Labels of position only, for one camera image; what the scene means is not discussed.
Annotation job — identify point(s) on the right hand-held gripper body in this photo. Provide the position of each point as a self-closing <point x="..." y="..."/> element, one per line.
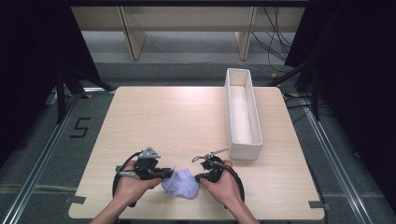
<point x="214" y="168"/>

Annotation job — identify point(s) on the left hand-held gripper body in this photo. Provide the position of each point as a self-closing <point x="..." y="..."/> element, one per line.
<point x="146" y="169"/>

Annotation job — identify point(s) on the lavender sock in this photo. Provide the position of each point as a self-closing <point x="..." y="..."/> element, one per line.
<point x="185" y="185"/>
<point x="168" y="186"/>

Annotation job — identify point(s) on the long white box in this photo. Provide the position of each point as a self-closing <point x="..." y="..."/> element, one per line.
<point x="244" y="149"/>

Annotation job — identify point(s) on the person's left hand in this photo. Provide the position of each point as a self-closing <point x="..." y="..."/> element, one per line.
<point x="130" y="188"/>

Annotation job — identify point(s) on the person's right hand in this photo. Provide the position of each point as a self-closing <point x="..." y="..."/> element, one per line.
<point x="227" y="189"/>

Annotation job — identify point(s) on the grey tape strip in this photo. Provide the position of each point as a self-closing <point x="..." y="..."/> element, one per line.
<point x="318" y="204"/>
<point x="75" y="199"/>

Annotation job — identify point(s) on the black metal stand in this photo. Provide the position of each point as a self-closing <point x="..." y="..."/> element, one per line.
<point x="315" y="93"/>
<point x="61" y="99"/>

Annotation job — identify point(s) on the beige desk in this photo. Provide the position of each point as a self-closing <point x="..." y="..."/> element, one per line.
<point x="137" y="40"/>

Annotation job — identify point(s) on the black curtain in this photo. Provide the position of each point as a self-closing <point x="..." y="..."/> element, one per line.
<point x="31" y="62"/>
<point x="358" y="77"/>

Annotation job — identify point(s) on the metal floor rail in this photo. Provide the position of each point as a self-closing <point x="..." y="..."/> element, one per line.
<point x="332" y="157"/>
<point x="42" y="161"/>

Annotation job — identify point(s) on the black frame bar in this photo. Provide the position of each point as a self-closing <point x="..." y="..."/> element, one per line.
<point x="186" y="3"/>

